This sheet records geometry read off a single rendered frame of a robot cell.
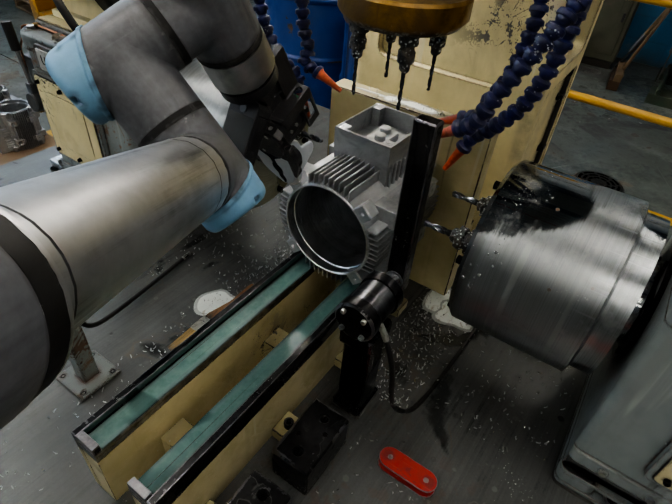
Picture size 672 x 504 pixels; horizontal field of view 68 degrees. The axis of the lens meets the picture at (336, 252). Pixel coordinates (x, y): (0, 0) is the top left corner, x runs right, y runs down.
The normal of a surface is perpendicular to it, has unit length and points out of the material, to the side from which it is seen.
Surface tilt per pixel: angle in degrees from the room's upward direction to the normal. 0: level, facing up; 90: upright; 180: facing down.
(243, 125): 60
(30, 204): 30
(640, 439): 90
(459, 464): 0
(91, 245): 68
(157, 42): 82
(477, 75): 90
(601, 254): 39
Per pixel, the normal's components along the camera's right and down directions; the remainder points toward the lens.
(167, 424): 0.82, 0.41
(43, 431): 0.07, -0.76
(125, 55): 0.36, 0.10
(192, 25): 0.52, 0.59
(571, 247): -0.31, -0.27
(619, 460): -0.57, 0.50
